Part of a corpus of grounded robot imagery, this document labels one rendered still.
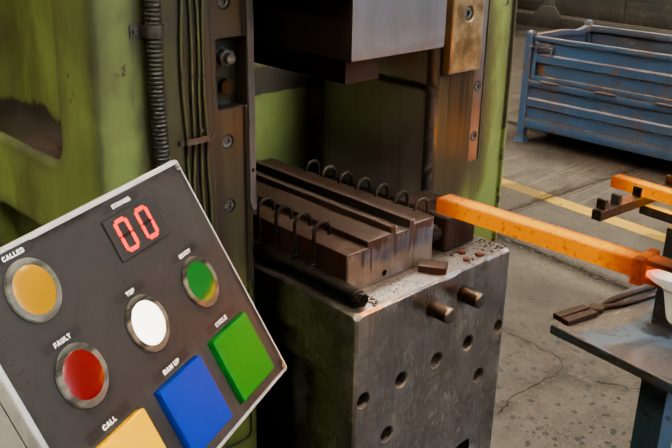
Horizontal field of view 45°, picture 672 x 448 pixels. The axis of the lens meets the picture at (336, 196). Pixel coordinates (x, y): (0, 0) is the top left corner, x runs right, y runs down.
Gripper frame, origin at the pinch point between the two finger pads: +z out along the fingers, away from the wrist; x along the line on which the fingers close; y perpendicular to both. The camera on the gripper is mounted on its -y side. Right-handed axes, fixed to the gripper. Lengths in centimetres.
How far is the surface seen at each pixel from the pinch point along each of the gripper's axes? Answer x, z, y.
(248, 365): -44, 25, 7
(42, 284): -65, 26, -9
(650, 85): 356, 167, 57
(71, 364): -65, 22, -3
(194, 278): -47, 30, -2
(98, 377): -63, 22, -1
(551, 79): 353, 229, 65
